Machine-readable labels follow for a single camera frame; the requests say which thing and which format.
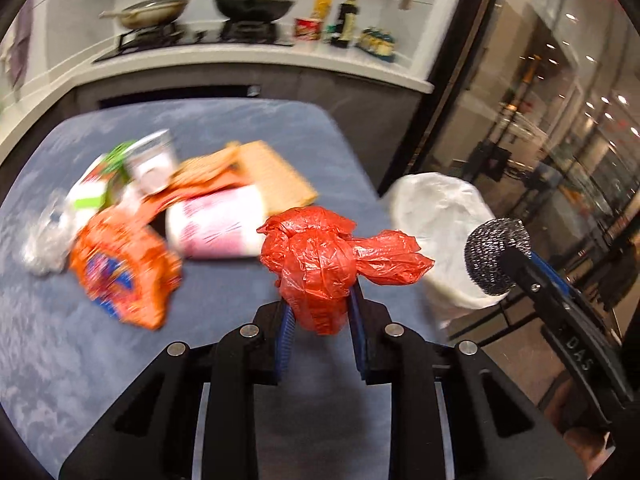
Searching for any pink paper cup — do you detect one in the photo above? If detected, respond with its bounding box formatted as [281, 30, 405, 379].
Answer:
[165, 184, 267, 260]

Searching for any beige wok with lid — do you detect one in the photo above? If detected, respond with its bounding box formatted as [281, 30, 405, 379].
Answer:
[99, 0, 190, 30]

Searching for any purple hanging towel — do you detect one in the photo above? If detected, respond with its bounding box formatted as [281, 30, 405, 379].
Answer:
[6, 0, 35, 89]

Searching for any green white carton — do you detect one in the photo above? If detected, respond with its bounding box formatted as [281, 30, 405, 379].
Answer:
[66, 141, 134, 233]

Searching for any bin with white liner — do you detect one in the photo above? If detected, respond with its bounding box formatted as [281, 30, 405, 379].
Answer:
[382, 172, 506, 328]

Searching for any steel wool scrubber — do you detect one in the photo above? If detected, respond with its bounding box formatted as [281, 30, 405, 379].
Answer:
[464, 218, 532, 296]

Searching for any yellow packet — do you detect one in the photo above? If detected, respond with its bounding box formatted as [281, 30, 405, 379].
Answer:
[311, 0, 332, 22]

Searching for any black gas stove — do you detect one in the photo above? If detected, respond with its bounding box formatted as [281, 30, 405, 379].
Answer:
[94, 21, 294, 63]

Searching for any black wok with lid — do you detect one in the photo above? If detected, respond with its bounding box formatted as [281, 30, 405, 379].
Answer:
[214, 0, 294, 23]

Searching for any right hand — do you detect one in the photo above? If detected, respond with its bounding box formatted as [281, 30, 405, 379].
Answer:
[539, 377, 614, 479]

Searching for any red instant noodle cup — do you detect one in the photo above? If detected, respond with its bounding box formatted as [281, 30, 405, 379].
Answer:
[294, 18, 323, 41]

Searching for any teal yellow ceramic pot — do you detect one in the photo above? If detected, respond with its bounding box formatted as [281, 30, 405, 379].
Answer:
[356, 27, 396, 63]

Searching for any orange snack wrapper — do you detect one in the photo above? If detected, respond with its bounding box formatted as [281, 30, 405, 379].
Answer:
[70, 206, 182, 330]

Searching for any orange plastic wrapper strip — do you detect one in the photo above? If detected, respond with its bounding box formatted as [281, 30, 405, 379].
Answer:
[136, 142, 252, 223]

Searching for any red plastic bag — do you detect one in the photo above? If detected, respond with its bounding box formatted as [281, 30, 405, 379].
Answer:
[257, 206, 434, 336]

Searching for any white grey carton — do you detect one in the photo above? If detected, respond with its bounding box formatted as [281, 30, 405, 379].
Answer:
[124, 129, 179, 195]

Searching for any dark soy sauce bottle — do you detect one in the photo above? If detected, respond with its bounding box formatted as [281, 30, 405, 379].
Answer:
[330, 0, 359, 49]

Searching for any crumpled clear plastic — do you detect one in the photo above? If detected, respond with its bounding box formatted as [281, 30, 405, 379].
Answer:
[20, 188, 77, 276]

